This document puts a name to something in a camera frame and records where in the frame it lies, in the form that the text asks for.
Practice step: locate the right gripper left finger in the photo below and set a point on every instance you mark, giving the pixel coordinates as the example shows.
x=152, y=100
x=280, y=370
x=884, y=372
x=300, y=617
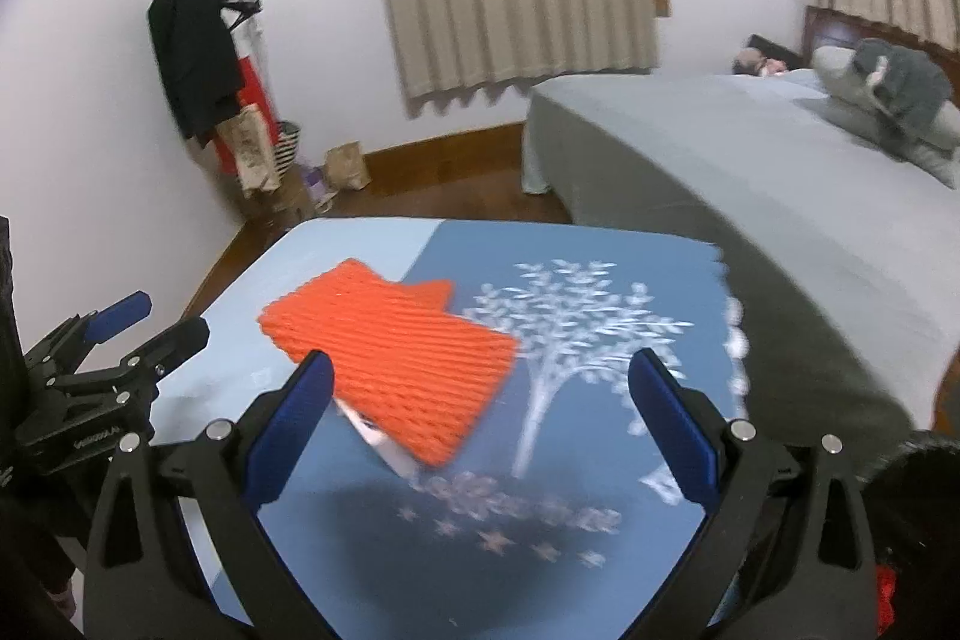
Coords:
x=233, y=469

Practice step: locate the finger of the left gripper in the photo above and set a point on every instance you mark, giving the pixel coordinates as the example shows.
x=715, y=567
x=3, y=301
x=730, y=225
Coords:
x=148, y=364
x=116, y=317

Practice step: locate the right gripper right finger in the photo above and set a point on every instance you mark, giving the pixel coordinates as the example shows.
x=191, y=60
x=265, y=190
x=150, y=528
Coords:
x=726, y=468

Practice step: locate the red plastic bag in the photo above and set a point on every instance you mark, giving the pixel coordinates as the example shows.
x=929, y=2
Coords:
x=886, y=588

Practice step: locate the large orange foam net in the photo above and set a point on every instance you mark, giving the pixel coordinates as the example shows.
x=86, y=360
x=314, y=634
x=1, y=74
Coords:
x=423, y=376

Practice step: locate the white medicine box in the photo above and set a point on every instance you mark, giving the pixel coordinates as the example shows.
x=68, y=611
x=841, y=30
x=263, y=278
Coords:
x=395, y=456

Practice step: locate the small orange foam net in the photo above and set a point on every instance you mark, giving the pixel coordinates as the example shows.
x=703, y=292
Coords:
x=435, y=294

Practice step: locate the black trash bin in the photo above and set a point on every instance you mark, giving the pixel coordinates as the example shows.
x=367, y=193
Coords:
x=911, y=502

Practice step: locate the blue tree-print tablecloth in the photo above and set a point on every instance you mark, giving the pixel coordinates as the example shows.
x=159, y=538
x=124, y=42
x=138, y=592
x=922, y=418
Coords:
x=558, y=518

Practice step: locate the grey sheeted bed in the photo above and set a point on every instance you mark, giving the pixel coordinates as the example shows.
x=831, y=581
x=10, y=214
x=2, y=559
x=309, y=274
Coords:
x=845, y=261

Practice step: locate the beige printed tote bag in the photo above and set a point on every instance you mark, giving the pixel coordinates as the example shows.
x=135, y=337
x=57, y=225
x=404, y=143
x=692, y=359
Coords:
x=249, y=140

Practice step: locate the striped basket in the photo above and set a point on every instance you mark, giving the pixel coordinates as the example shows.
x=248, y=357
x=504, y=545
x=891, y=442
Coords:
x=287, y=146

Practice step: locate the brown paper bag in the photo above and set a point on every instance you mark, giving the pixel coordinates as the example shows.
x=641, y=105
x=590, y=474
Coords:
x=345, y=168

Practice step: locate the black hanging coat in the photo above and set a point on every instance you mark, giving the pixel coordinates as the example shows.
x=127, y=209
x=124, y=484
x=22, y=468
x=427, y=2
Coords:
x=198, y=63

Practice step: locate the grey pillow stack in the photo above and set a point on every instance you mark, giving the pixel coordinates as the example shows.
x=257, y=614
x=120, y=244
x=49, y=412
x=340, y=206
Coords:
x=847, y=106

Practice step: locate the pink stuffed toy on bed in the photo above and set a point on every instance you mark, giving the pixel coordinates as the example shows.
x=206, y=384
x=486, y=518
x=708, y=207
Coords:
x=762, y=57

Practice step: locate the dark grey folded clothes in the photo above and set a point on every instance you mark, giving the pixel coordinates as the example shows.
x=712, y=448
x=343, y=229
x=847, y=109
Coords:
x=910, y=94

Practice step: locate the wooden headboard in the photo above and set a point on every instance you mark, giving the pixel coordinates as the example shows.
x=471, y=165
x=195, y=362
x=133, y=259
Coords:
x=827, y=27

